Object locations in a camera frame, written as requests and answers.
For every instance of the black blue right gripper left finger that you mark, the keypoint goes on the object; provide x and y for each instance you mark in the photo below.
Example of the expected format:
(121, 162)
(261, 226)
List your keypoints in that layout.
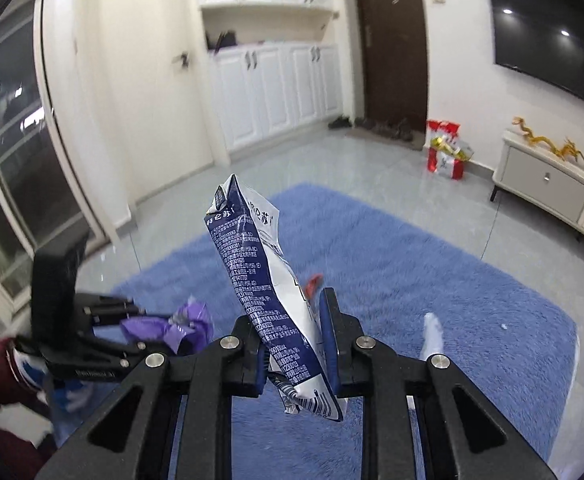
(170, 417)

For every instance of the red white paper carton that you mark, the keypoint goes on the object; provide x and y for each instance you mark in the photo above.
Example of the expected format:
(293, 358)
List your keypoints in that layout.
(312, 286)

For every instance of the blue white snack bag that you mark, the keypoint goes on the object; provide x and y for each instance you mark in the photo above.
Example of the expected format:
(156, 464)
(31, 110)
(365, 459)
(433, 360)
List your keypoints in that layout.
(244, 228)

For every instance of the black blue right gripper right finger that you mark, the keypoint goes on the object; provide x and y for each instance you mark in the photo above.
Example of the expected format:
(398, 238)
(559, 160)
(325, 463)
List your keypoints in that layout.
(420, 416)

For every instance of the blue white gloved left hand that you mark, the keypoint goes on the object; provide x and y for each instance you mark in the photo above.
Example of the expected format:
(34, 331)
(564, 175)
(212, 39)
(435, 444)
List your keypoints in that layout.
(70, 395)

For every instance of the white shoe cabinet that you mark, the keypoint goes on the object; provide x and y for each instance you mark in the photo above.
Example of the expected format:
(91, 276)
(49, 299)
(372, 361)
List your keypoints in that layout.
(273, 66)

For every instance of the white crumpled plastic bag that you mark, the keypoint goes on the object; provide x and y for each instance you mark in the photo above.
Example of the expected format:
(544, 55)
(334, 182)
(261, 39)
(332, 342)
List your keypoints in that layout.
(433, 336)

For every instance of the red white gift bag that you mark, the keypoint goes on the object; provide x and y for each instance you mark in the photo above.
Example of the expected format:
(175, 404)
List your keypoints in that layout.
(447, 152)

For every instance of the golden dragon ornament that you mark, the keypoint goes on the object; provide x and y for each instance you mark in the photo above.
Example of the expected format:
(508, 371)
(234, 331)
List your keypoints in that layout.
(567, 151)

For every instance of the dark brown entrance door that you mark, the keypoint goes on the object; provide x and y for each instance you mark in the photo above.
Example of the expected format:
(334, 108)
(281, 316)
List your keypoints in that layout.
(394, 61)

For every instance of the white grey TV cabinet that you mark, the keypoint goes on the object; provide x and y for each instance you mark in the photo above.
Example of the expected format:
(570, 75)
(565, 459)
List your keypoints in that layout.
(542, 179)

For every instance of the large black wall television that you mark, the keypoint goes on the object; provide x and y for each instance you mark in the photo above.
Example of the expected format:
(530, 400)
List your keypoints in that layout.
(543, 39)

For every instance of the shoes by door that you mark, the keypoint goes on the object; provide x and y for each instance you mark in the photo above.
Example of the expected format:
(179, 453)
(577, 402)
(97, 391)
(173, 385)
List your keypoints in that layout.
(400, 131)

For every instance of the purple wrapper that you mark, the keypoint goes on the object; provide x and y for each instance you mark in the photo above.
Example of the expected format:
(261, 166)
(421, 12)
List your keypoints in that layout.
(188, 330)

